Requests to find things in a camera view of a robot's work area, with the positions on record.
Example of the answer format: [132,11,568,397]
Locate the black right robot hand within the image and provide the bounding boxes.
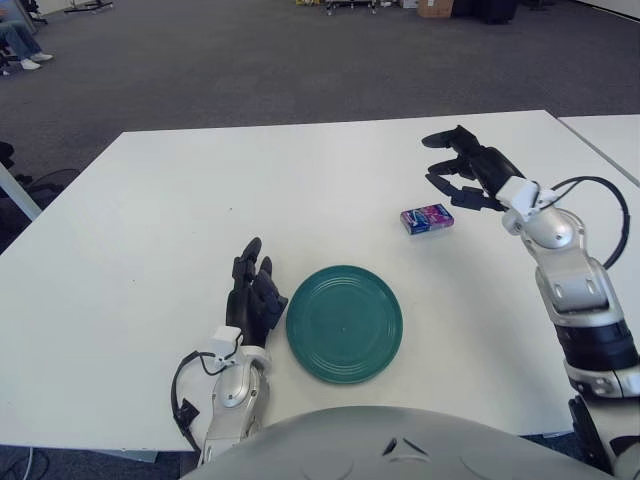
[421,124,526,214]

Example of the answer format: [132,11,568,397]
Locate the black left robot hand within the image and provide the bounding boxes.
[224,237,290,349]

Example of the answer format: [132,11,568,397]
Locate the purple gum box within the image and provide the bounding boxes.
[399,203,455,236]

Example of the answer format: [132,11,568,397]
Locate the green round plate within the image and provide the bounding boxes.
[285,264,404,386]

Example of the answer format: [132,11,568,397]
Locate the black case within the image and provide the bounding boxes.
[452,0,516,25]

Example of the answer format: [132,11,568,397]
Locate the brown cardboard box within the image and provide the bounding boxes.
[417,0,455,19]

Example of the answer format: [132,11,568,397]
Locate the grey robot torso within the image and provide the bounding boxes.
[182,405,614,480]

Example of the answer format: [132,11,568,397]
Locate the white table leg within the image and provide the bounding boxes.
[0,162,42,221]

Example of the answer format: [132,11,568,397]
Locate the black stand base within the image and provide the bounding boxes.
[64,0,115,15]

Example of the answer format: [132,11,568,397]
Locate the seated person in jeans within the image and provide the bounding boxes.
[0,0,55,71]

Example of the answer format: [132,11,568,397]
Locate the black office chair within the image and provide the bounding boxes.
[22,0,50,26]

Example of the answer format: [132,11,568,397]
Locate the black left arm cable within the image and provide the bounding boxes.
[170,351,236,451]

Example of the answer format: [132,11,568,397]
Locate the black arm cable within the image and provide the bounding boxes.
[537,175,630,269]
[170,351,236,451]

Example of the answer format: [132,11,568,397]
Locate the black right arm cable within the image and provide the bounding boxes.
[537,175,630,269]

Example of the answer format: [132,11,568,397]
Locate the black floor cable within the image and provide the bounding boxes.
[14,167,81,196]

